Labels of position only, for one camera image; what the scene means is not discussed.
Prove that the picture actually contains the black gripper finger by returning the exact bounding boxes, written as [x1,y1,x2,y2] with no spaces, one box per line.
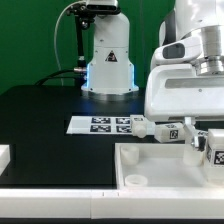
[184,117,199,150]

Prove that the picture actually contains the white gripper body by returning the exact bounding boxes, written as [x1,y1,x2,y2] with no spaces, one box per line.
[144,64,224,122]

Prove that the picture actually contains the white square tabletop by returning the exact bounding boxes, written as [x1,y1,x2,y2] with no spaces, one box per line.
[115,143,224,188]

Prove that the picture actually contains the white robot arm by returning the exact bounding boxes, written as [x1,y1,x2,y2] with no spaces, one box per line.
[82,0,224,150]

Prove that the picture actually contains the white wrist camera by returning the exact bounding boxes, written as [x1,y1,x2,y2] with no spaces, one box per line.
[151,36,202,69]

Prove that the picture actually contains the white obstacle fence rail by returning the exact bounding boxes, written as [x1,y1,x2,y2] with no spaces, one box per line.
[0,144,224,220]

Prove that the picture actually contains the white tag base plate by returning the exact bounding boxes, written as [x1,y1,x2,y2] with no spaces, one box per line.
[66,116,132,135]

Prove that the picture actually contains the black cables bundle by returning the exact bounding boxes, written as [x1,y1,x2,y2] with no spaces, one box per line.
[34,68,88,88]

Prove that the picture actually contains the grey cable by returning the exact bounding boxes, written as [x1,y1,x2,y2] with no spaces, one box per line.
[53,0,87,87]

